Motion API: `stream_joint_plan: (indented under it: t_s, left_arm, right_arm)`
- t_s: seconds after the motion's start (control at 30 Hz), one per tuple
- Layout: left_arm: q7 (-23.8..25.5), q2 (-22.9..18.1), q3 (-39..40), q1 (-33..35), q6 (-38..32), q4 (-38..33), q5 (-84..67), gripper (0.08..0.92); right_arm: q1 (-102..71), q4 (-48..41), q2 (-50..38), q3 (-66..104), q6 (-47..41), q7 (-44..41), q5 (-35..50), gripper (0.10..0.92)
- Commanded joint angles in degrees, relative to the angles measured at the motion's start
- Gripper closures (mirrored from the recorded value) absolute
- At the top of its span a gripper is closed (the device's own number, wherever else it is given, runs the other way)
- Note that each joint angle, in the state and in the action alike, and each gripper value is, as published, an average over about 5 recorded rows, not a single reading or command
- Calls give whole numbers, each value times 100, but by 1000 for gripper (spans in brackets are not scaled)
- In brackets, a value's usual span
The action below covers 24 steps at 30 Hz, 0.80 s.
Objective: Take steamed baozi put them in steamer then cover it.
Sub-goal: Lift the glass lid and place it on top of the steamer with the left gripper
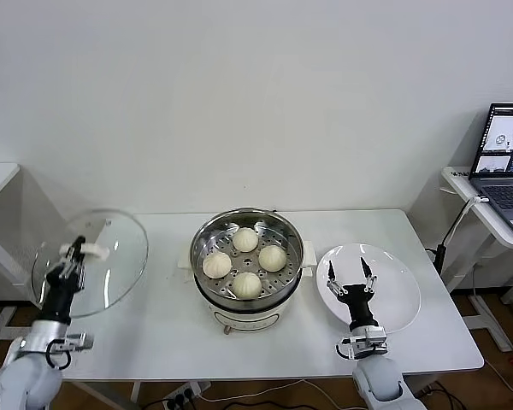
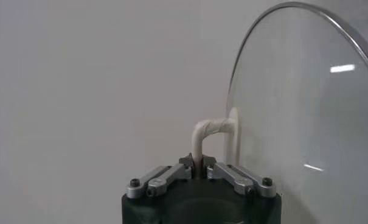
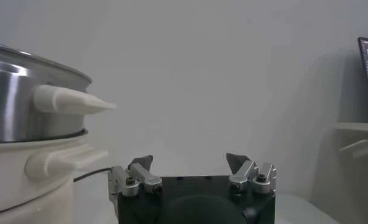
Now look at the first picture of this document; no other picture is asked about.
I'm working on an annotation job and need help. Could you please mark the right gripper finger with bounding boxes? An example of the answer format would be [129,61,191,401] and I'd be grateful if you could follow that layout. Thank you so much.
[325,261,348,296]
[358,256,378,295]

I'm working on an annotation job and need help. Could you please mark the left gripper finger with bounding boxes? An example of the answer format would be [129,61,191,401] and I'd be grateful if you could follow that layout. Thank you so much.
[58,235,87,262]
[57,253,86,281]

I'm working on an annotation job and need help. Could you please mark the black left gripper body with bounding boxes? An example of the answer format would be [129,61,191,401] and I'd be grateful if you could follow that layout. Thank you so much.
[37,272,86,325]

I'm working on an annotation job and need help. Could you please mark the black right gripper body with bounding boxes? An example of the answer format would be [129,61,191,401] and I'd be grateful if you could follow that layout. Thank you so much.
[338,284,380,331]

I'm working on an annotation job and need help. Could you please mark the glass pot lid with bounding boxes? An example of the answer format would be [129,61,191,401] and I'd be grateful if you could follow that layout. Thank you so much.
[31,208,150,319]

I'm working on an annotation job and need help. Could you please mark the white steamed baozi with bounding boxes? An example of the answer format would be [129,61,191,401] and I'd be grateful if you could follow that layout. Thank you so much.
[232,227,260,253]
[231,271,262,300]
[258,245,288,272]
[202,251,232,279]

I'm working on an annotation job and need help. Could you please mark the steel steamer basket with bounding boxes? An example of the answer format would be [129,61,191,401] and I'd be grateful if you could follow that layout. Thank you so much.
[189,207,305,305]

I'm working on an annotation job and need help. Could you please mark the white round plate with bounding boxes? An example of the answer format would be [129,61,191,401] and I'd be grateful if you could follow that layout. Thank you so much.
[315,243,422,335]

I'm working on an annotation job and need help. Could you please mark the black upright pole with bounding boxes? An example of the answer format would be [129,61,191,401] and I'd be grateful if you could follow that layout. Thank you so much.
[424,243,448,275]

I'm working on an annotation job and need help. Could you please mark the white electric cooking pot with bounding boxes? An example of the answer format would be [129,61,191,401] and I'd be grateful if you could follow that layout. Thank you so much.
[177,239,318,337]

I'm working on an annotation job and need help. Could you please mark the white laptop stand table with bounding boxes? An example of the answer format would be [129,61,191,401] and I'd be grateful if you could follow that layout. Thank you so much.
[439,164,513,354]

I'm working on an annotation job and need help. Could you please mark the white power strip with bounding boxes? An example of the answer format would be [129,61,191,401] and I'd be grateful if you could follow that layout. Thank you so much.
[161,381,213,410]

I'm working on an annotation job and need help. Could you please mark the grey open laptop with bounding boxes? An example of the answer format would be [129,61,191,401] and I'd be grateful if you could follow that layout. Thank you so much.
[469,102,513,238]

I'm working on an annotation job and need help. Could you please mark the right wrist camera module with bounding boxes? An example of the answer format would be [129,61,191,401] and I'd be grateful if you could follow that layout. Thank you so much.
[335,326,389,360]

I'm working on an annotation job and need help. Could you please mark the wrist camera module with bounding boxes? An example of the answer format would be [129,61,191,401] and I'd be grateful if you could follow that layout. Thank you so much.
[335,326,389,360]
[45,331,96,354]

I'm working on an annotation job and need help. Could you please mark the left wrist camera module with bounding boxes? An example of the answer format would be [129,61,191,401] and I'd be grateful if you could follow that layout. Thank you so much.
[45,331,96,354]

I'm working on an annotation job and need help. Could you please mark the white floor cord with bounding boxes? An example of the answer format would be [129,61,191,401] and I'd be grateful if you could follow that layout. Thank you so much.
[196,378,305,402]

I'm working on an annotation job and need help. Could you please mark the black floor cables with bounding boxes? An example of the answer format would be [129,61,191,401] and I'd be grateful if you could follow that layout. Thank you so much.
[422,378,469,410]

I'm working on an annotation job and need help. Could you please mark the white laptop cable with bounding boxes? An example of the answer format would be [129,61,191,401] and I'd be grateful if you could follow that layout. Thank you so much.
[446,195,491,249]

